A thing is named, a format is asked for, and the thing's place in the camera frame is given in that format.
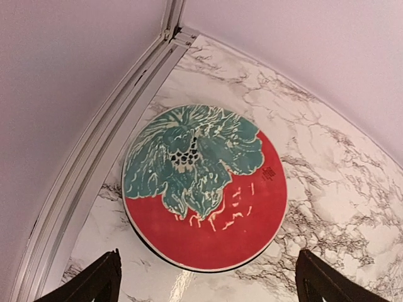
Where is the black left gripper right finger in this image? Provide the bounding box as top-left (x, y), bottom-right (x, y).
top-left (295, 249), bottom-right (385, 302)

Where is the left aluminium frame post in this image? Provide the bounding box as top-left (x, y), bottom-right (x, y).
top-left (10, 1), bottom-right (186, 301)

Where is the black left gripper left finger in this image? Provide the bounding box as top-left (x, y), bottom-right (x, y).
top-left (37, 249), bottom-right (122, 302)

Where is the red teal floral plate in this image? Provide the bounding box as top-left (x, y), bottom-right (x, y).
top-left (122, 104), bottom-right (287, 273)

